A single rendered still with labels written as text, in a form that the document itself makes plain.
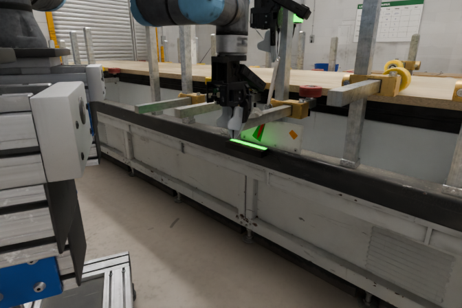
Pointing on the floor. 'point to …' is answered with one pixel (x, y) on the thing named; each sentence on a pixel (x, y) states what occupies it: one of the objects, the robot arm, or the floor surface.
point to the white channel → (191, 25)
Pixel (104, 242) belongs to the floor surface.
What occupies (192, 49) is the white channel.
